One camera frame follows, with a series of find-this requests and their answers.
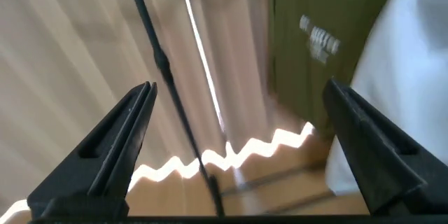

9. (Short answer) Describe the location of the green printed shirt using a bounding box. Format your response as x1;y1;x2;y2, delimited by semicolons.
267;0;402;141

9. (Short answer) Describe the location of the pale grey garment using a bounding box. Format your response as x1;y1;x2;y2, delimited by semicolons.
324;0;448;196

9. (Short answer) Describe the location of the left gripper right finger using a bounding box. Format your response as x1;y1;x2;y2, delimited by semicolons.
321;77;448;216

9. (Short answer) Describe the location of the black clothes rack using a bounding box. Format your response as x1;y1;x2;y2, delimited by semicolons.
122;0;337;217

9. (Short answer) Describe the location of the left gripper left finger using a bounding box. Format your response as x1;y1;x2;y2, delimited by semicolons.
27;81;159;218

